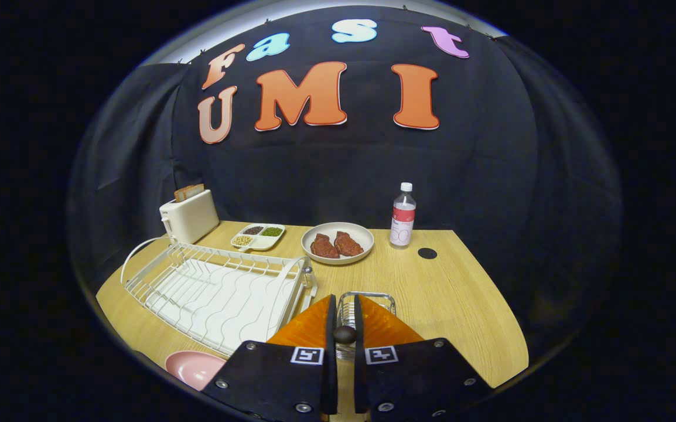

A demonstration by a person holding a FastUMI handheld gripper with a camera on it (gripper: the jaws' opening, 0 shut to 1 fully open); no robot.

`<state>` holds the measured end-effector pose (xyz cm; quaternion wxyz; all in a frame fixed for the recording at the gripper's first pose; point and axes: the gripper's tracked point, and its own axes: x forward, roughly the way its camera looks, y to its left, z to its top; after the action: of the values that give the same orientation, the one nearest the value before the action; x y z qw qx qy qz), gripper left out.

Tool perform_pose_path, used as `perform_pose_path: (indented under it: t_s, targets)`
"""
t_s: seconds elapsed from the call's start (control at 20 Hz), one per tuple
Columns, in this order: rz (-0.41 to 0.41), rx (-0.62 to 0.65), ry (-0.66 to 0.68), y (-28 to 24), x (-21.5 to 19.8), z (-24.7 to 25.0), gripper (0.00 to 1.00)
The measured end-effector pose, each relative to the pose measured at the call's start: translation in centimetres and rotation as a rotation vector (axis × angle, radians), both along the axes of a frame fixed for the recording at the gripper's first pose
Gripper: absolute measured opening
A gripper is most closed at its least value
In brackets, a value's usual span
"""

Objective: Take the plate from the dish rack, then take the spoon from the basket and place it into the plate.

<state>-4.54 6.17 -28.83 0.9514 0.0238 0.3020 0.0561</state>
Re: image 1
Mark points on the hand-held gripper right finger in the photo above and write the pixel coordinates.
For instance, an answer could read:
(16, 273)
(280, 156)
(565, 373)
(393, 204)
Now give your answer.
(359, 316)

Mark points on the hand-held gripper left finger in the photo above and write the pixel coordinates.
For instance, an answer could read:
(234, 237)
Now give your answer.
(332, 375)

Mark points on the pink plate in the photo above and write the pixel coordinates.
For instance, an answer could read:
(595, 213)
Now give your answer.
(194, 369)

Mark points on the beige round plate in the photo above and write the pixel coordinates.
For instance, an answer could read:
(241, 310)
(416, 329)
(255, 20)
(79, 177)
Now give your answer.
(338, 227)

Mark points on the white divided dish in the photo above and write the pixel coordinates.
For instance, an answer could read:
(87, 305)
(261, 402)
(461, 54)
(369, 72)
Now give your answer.
(263, 242)

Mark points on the red-brown steak piece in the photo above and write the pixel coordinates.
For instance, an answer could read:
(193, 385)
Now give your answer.
(348, 244)
(324, 247)

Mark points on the black round table grommet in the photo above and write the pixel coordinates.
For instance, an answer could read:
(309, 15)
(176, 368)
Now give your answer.
(427, 253)

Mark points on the clear water bottle red label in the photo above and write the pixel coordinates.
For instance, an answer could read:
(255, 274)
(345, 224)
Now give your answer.
(402, 225)

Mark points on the pile of green peas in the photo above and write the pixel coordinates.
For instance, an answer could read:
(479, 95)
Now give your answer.
(272, 231)

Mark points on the pile of brown beans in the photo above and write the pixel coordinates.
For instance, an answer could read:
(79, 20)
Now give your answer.
(253, 230)

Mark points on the pile of yellow beans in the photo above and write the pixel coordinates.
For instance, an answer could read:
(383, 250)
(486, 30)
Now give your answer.
(243, 241)

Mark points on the black backdrop cloth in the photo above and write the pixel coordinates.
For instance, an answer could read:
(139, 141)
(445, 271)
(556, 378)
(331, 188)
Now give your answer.
(326, 176)

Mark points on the white toaster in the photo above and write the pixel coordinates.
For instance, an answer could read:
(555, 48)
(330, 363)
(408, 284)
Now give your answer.
(191, 220)

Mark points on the brown toast slice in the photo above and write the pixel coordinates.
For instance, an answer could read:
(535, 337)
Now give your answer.
(184, 194)
(196, 189)

